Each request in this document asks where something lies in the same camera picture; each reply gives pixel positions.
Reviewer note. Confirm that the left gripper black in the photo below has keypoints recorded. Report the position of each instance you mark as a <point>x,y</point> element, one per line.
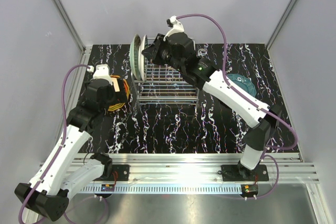
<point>119,97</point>

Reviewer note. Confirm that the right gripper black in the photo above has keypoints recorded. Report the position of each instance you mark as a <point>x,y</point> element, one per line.
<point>149,51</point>

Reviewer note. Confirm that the cream plate with dark patch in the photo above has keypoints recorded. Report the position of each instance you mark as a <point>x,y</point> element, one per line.
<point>118,92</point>

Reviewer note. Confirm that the light green flower plate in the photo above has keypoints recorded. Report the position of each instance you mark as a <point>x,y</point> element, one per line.
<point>135,58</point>

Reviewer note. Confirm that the white plate teal rim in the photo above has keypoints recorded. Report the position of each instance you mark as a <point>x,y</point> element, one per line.
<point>144,45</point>

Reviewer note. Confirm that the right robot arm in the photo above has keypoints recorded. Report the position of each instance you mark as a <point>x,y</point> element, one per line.
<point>261,118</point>

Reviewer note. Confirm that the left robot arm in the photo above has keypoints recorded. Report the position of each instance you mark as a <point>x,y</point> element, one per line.
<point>49,192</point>

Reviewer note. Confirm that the red-orange scalloped plate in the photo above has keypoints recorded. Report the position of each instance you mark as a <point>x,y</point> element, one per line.
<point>124,93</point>

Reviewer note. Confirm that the yellow scalloped plate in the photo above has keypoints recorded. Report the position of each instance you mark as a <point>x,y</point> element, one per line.
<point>124,86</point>

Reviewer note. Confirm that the dark teal plate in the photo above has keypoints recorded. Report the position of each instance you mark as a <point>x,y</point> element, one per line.
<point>244,83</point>

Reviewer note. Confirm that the left controller board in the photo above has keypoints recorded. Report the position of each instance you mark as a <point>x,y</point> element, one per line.
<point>107,187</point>

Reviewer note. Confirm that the controller board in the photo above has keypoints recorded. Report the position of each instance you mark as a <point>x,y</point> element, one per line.
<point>250,189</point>
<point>107,187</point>

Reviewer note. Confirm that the right controller board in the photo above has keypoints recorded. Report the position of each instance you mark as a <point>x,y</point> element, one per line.
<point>250,189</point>

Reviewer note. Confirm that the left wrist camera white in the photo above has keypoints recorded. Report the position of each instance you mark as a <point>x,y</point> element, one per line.
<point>100,71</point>

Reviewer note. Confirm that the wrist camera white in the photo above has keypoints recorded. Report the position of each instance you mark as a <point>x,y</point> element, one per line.
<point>100,71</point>
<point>175,26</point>

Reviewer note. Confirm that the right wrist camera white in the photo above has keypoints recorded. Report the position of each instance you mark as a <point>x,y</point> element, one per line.
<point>175,26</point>

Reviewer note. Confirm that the metal wire dish rack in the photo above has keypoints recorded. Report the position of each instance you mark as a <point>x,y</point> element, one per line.
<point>163,85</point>

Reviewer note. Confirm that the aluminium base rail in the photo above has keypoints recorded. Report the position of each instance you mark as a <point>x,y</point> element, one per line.
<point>194,173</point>

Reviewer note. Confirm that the left aluminium frame post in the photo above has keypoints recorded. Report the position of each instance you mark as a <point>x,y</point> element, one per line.
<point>69,24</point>

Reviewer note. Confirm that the aluminium frame post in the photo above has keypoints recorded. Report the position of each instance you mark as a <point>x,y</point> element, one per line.
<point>282,21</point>
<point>69,24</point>

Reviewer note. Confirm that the right aluminium frame post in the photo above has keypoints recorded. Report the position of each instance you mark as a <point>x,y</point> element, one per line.
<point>282,21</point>

